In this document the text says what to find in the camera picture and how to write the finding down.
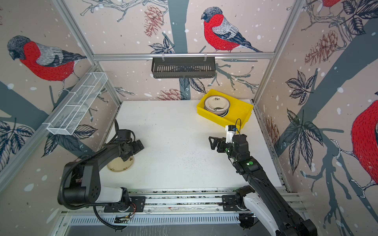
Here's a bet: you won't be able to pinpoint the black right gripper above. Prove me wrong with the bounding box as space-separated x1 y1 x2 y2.
210 135 241 162

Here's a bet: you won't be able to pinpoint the cream yellow plate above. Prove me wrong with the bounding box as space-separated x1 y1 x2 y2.
107 156 134 173

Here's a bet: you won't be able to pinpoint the cream small floral plate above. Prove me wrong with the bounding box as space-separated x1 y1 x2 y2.
204 95 230 113

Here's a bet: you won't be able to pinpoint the white plate red characters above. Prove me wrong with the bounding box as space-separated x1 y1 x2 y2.
207 110 229 118

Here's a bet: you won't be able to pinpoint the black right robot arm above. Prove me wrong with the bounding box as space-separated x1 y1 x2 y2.
209 134 318 236

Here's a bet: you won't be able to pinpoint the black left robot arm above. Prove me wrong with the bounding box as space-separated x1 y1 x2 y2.
57 121 144 210

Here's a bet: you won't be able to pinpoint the yellow plastic bin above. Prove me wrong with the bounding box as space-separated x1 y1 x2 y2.
197 89 254 127

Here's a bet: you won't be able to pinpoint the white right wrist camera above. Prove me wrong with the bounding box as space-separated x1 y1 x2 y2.
225 125 238 144

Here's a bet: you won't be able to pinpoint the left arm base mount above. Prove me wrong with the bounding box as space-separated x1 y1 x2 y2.
104 187 146 213

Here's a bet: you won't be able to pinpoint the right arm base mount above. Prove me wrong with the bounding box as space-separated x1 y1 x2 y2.
220 185 255 211

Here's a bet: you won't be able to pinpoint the black hanging wall basket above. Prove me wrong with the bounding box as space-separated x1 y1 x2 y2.
151 57 216 79

